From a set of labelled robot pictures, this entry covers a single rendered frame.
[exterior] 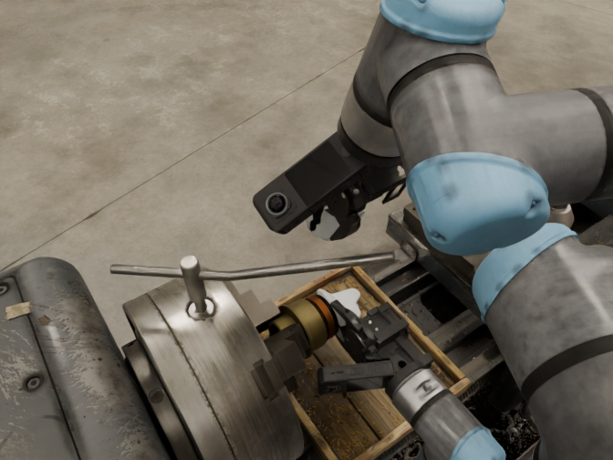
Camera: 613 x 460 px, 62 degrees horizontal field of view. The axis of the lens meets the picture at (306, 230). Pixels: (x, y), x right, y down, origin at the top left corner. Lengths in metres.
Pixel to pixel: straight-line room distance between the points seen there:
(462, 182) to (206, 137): 2.81
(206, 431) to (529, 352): 0.37
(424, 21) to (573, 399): 0.30
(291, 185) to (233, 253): 1.90
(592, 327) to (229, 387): 0.39
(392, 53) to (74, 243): 2.36
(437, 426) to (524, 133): 0.50
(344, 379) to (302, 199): 0.36
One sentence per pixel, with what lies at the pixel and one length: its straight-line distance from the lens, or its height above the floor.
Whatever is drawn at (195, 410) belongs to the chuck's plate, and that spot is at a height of 1.21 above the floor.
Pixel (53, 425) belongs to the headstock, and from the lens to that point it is 0.62.
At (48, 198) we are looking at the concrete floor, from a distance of 2.92.
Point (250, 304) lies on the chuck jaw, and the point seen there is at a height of 1.11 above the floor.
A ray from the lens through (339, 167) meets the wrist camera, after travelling 0.47.
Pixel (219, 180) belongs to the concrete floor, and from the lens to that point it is 2.75.
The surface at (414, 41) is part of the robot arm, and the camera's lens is 0.35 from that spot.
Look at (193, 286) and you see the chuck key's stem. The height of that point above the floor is 1.29.
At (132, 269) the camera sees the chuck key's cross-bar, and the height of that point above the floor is 1.30.
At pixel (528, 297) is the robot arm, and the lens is 0.49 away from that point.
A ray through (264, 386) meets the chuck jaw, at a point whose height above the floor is 1.19.
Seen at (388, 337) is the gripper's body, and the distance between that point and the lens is 0.79.
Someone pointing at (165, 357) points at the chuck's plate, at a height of 1.24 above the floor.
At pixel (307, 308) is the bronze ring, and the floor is 1.12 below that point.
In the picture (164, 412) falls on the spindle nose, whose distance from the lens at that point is 0.68.
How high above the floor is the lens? 1.77
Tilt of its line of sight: 46 degrees down
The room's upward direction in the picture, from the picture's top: straight up
